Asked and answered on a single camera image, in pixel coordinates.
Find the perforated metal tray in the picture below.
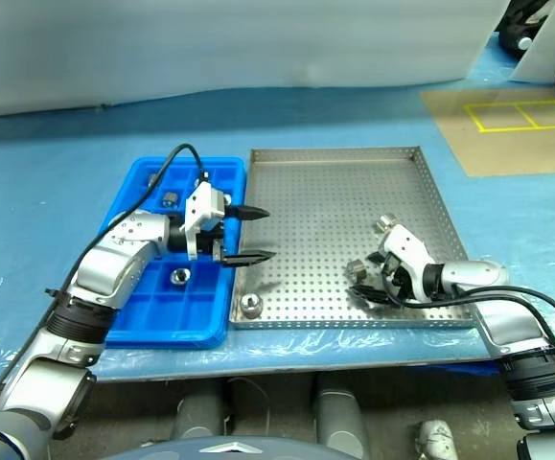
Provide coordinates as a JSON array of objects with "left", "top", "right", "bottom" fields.
[{"left": 227, "top": 146, "right": 479, "bottom": 332}]

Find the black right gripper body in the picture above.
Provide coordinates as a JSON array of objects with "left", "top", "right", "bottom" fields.
[{"left": 380, "top": 256, "right": 420, "bottom": 302}]

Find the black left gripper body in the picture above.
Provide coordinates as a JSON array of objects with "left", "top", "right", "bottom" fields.
[{"left": 195, "top": 210, "right": 230, "bottom": 260}]

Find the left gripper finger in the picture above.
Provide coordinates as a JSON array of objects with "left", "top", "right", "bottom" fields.
[
  {"left": 213, "top": 242, "right": 277, "bottom": 267},
  {"left": 223, "top": 206, "right": 271, "bottom": 222}
]

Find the dark grey curved panel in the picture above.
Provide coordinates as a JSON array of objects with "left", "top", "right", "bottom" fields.
[{"left": 108, "top": 433, "right": 350, "bottom": 460}]

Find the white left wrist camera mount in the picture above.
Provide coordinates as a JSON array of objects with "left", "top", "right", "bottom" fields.
[{"left": 184, "top": 183, "right": 225, "bottom": 263}]

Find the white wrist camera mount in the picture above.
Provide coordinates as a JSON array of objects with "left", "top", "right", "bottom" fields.
[
  {"left": 184, "top": 183, "right": 225, "bottom": 263},
  {"left": 377, "top": 223, "right": 434, "bottom": 304}
]

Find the white speckled foot cover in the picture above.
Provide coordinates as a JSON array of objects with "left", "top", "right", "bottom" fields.
[{"left": 413, "top": 420, "right": 458, "bottom": 460}]

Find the grey rounded cylinder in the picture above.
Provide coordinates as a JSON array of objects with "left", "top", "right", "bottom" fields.
[
  {"left": 173, "top": 382, "right": 230, "bottom": 440},
  {"left": 312, "top": 373, "right": 372, "bottom": 447}
]

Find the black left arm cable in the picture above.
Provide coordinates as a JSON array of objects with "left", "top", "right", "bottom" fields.
[{"left": 0, "top": 143, "right": 210, "bottom": 423}]

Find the blue compartment tray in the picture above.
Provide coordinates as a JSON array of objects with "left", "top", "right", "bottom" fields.
[{"left": 104, "top": 155, "right": 248, "bottom": 350}]

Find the black device with white knob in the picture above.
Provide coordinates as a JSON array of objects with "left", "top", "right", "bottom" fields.
[{"left": 495, "top": 0, "right": 551, "bottom": 61}]

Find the brown flat mat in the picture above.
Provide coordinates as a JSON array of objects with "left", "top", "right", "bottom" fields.
[{"left": 419, "top": 87, "right": 555, "bottom": 178}]

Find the white upright board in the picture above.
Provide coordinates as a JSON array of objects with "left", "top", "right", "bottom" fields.
[{"left": 509, "top": 0, "right": 555, "bottom": 85}]

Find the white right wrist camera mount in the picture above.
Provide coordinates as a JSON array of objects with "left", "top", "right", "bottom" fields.
[{"left": 377, "top": 223, "right": 434, "bottom": 304}]

